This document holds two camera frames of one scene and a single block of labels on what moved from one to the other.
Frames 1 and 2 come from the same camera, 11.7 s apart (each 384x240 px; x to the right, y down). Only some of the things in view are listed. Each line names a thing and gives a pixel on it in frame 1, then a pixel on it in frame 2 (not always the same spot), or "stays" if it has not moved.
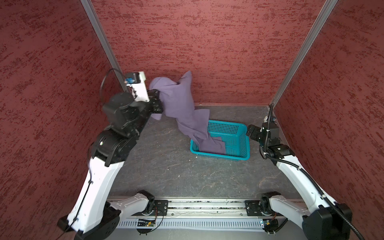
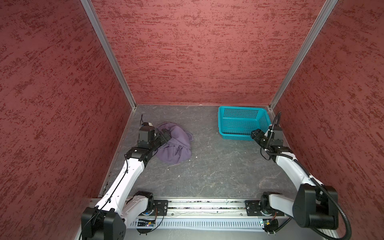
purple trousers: [177, 101] → [177, 150]
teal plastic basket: [235, 138] → [236, 123]
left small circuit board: [146, 222] stays
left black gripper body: [155, 105] → [159, 140]
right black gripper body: [256, 134] stays
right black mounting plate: [252, 207] stays
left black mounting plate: [162, 206] stays
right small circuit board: [270, 224] stays
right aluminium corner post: [324, 13] stays
